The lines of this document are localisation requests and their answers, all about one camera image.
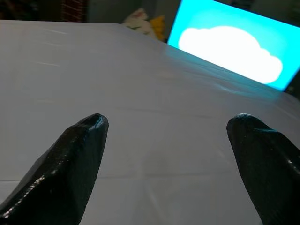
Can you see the yellow pillow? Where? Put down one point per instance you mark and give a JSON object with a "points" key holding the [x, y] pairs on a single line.
{"points": [[158, 27]]}

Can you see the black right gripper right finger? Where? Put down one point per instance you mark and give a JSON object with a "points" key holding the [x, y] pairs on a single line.
{"points": [[269, 168]]}

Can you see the cyan screen with white cloud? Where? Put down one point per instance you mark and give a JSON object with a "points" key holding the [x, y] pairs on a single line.
{"points": [[199, 18]]}

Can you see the white table cover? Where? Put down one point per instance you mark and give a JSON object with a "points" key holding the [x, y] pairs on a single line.
{"points": [[140, 82]]}

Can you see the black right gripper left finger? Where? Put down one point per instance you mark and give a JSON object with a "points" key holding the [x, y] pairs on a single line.
{"points": [[65, 168]]}

